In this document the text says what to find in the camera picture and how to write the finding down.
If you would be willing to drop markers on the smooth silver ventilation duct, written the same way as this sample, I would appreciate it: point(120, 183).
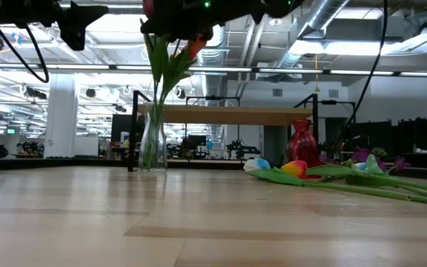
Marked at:
point(324, 15)

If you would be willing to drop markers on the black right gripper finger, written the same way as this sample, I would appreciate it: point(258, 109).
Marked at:
point(176, 29)

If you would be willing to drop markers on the black background robot arm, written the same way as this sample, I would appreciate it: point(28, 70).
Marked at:
point(241, 150)

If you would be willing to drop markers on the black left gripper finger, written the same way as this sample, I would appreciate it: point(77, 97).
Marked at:
point(76, 22)

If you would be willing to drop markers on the wooden shelf with black legs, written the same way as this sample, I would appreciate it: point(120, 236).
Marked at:
point(235, 115)

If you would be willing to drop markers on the ribbed silver ventilation duct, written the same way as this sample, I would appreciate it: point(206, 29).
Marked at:
point(215, 81)

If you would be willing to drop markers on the long ceiling light strip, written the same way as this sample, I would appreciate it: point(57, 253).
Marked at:
point(80, 66)

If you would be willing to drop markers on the clear glass vase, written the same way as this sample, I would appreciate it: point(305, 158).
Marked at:
point(153, 155)

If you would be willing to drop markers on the black cabinet row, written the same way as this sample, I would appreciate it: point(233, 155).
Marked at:
point(421, 137)

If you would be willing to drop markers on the white square pillar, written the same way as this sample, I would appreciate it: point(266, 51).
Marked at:
point(61, 118)

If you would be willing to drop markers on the black monitor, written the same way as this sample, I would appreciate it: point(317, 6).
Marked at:
point(121, 128)

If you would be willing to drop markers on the white and blue artificial tulip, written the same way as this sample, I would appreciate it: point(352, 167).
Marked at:
point(371, 163)
point(256, 165)

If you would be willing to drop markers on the red glass vase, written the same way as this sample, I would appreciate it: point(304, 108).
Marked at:
point(302, 144)

